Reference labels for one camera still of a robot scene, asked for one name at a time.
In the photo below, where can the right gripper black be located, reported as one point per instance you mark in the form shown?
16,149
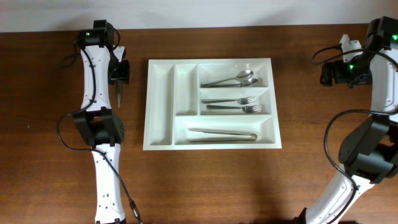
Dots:
340,76

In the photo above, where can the small steel teaspoon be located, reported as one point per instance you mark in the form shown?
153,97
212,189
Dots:
119,95

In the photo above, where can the steel fork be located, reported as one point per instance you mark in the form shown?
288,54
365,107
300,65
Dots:
244,109
240,101

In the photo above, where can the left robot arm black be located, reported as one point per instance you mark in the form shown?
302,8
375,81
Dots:
99,126

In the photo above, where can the steel spoon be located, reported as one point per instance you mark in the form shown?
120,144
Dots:
247,83
240,77

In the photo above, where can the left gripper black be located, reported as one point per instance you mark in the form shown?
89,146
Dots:
124,74

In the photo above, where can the white plastic cutlery tray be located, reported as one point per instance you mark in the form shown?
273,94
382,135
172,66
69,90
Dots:
174,104

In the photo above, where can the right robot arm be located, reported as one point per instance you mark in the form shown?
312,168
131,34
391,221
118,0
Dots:
368,154

